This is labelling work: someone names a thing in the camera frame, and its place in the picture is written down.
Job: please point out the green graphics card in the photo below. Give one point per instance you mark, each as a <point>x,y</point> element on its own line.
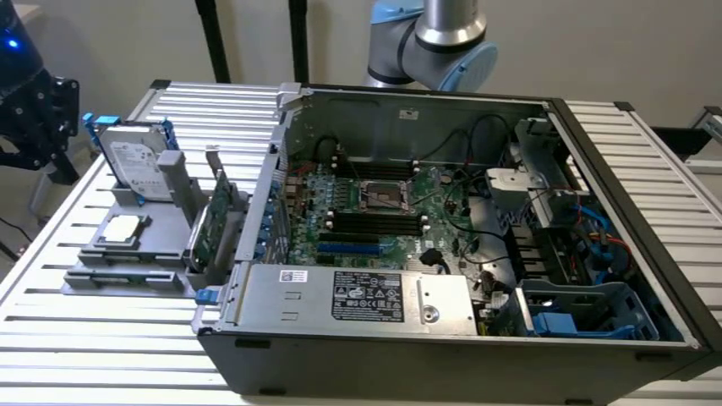
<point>210,224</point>

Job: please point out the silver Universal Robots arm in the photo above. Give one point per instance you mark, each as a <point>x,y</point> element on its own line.
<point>445,34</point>

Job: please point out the green motherboard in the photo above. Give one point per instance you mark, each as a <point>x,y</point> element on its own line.
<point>445,199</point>

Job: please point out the silver CPU chip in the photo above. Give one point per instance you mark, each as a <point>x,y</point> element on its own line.
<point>122,230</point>

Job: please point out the black open PC case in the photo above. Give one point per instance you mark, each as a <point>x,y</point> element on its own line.
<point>395,363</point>

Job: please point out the black RAM slot bank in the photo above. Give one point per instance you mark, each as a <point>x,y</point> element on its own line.
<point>376,223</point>
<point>376,170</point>

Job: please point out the hard disk with blue caddy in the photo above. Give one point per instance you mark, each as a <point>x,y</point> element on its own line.
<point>134,160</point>

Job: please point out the blue plastic disk bay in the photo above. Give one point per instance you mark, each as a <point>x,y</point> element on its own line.
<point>585,308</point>

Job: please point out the grey parts rack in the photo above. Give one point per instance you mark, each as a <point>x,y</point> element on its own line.
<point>162,228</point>

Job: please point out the metal CPU socket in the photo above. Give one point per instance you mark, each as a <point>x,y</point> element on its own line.
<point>383,195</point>

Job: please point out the blue case latch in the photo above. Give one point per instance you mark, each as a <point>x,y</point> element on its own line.
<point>206,295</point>

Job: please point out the black vertical post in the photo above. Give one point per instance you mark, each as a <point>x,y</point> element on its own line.
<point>299,38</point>
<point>213,38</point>

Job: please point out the metal drive cage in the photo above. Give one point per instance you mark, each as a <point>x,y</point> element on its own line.
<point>544,169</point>

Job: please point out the silver fan shroud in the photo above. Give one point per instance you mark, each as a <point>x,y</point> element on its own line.
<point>515,182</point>

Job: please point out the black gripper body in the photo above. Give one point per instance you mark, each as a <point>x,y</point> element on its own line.
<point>28,105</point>

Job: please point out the blue expansion slot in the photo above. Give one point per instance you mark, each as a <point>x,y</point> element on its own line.
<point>348,249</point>

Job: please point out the aluminium side table frame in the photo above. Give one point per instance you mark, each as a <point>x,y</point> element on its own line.
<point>699,139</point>

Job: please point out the silver power supply unit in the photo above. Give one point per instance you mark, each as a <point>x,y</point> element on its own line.
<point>360,298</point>

